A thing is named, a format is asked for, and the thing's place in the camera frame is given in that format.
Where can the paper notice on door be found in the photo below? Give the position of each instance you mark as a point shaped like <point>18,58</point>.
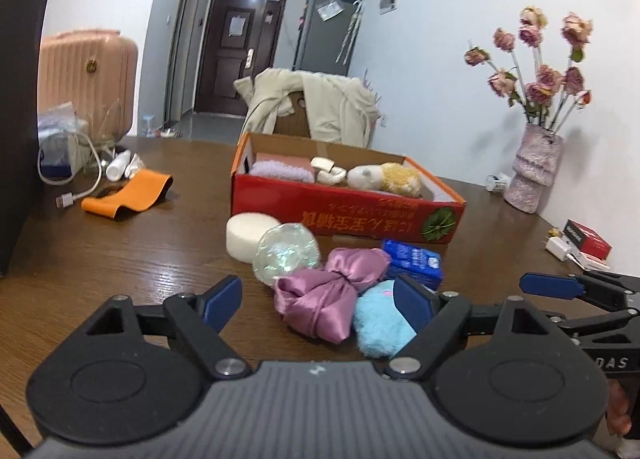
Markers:
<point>237,25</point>

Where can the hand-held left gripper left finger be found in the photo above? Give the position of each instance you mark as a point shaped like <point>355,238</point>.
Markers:
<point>222,301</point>

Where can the yellow and white plush toy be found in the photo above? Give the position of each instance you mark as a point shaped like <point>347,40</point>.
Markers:
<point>390,180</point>

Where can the grey refrigerator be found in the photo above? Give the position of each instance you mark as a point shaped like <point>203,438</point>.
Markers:
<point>320,44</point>

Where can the beige clothes pile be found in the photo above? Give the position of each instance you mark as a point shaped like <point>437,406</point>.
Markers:
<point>340,104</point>

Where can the pink suitcase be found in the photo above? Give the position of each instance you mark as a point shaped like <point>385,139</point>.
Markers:
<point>85,74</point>

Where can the paper on refrigerator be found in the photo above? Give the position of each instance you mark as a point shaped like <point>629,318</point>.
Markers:
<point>331,11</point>

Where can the grey side door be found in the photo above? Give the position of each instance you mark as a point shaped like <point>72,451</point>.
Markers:
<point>182,49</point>

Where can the dark brown door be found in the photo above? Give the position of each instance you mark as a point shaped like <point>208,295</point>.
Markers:
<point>220,69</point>

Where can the person's right hand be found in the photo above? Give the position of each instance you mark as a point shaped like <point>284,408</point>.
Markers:
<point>619,411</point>

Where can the flat white box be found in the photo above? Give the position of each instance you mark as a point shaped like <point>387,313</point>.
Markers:
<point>590,260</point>

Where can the pink layered sponge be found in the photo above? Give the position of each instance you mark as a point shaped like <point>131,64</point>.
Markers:
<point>282,160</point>

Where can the black paper bag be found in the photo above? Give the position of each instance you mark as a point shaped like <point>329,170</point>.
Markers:
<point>20,139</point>

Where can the dried pink rose bouquet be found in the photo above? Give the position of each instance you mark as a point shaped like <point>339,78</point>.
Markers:
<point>542,84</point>

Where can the red cardboard box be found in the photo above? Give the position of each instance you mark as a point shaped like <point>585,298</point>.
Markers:
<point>345,211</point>

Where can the white charger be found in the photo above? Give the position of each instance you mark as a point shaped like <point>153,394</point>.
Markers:
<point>557,246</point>

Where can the red and black box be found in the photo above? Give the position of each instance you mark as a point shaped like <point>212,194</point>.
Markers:
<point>592,239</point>

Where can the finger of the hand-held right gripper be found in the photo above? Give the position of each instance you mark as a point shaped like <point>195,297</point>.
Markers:
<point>605,329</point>
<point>550,285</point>

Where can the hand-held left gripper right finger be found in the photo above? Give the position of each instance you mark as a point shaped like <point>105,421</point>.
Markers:
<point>415,304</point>

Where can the small white bottle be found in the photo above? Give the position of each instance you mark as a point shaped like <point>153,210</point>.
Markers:
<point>119,166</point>

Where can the white labelled jar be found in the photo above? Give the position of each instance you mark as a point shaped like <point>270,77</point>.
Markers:
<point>497,183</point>

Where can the clear glass jar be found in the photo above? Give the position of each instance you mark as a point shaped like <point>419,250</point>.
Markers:
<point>115,126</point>

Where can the white and blue device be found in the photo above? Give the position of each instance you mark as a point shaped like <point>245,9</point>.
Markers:
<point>62,156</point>

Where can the purple satin bow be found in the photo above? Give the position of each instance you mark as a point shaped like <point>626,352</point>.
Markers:
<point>325,296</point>

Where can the crinkled clear bag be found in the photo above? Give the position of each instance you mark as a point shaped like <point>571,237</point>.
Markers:
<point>57,116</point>

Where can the white umbrella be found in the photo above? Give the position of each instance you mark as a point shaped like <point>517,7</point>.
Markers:
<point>350,31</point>

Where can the round white sponge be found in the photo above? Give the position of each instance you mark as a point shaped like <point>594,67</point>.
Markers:
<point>245,236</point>

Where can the pink textured vase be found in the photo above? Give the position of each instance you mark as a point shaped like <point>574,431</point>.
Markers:
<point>532,169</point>

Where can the blue tissue packet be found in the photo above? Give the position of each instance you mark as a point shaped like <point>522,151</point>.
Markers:
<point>412,259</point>

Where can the light blue plush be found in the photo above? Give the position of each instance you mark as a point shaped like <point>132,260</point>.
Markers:
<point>377,326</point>

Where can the clear plastic ball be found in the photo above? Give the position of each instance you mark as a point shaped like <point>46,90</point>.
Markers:
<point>287,254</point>

